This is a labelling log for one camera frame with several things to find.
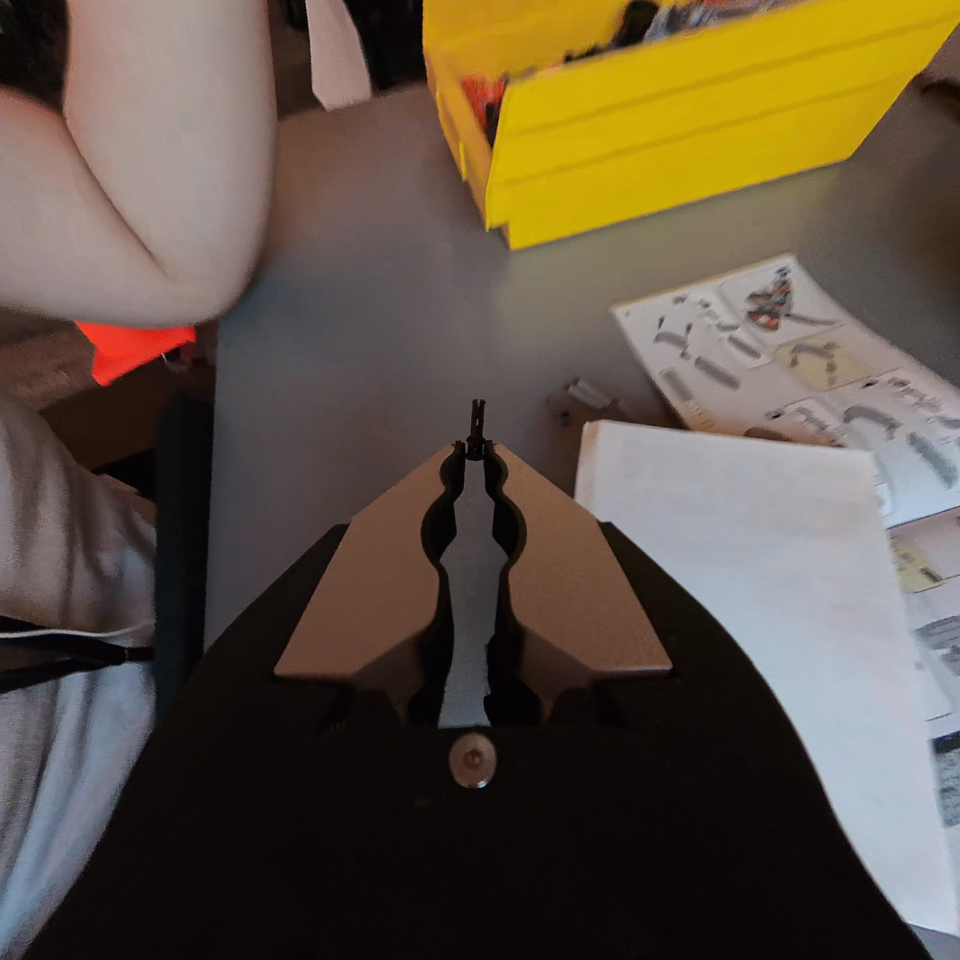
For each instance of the white hanging paper tag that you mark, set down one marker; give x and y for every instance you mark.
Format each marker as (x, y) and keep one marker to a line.
(337, 52)

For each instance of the white instruction booklet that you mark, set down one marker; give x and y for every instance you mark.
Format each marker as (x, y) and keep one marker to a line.
(750, 600)

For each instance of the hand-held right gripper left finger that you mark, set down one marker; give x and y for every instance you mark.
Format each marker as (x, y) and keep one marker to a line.
(360, 600)

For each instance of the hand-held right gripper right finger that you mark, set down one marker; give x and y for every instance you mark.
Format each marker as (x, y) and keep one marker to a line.
(585, 600)

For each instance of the white short pin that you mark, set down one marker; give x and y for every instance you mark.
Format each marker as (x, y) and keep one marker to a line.
(592, 391)

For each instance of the orange chair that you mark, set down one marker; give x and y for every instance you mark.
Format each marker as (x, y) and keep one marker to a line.
(127, 349)

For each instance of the yellow parts bin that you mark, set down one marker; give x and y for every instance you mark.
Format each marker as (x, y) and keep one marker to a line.
(675, 127)

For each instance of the grey desk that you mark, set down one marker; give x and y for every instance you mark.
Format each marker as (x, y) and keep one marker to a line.
(375, 315)

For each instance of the person's white shirt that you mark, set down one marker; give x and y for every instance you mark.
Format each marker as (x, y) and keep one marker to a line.
(60, 562)

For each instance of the pile of building parts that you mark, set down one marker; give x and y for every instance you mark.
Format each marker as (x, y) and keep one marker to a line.
(487, 97)

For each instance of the black connector pin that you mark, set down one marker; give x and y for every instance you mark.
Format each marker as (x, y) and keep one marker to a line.
(475, 427)

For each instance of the person's left forearm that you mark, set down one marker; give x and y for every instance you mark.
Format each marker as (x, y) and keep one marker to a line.
(150, 187)

